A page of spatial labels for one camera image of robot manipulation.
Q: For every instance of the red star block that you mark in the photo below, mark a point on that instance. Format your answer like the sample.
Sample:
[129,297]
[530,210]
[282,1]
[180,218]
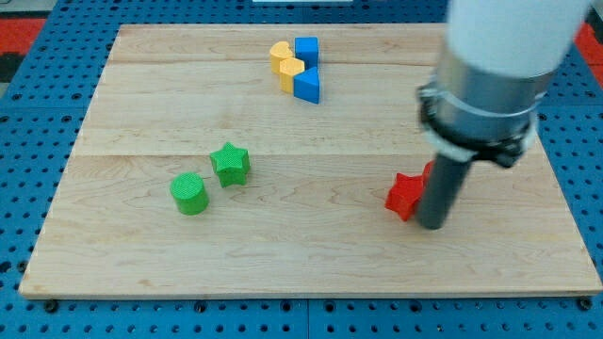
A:
[404,195]

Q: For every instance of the blue cube block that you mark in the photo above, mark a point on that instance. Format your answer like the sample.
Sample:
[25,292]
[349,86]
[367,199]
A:
[307,50]

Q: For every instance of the wooden board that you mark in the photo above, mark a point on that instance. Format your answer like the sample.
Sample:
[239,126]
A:
[311,221]

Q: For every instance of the green cylinder block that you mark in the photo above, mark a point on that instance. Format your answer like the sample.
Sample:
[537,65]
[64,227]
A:
[189,194]

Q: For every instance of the green star block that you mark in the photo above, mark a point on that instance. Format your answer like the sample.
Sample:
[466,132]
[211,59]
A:
[231,164]

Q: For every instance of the yellow heart block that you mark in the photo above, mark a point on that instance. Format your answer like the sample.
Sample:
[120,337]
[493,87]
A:
[278,52]

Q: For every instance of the blue triangle block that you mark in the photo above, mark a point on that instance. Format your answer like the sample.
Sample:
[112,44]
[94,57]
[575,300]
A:
[306,86]

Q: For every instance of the red circle block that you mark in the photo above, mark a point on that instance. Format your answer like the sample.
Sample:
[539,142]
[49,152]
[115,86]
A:
[427,172]

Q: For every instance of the yellow hexagon block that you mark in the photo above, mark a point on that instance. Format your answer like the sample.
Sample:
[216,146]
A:
[289,68]

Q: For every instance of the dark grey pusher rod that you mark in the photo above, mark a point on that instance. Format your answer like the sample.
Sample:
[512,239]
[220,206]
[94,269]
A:
[444,184]

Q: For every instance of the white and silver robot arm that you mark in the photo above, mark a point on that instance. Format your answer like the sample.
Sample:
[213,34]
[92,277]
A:
[496,62]

